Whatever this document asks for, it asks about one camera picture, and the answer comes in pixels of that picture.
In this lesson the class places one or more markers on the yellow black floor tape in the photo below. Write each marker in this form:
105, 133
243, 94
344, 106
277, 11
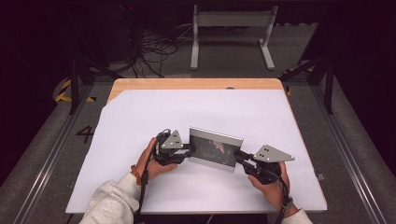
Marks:
289, 91
63, 89

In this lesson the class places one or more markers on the aluminium floor rail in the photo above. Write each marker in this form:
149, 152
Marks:
350, 161
51, 161

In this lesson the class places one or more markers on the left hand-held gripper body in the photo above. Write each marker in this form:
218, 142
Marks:
169, 152

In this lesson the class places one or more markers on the person's left hand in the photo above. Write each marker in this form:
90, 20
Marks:
154, 169

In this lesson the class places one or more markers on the white metal stand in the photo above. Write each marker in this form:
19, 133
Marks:
232, 18

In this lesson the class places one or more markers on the black metal stand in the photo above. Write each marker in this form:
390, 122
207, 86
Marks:
73, 88
328, 90

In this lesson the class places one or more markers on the dark table grommet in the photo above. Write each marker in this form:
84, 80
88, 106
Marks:
230, 88

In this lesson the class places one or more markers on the wooden table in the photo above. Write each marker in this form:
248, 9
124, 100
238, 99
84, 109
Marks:
193, 83

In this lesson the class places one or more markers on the person's right hand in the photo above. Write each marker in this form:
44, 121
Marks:
274, 193

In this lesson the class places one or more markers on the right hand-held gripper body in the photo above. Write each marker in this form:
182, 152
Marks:
269, 155

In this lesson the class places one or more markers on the white table sheet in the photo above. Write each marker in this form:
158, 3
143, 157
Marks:
202, 109

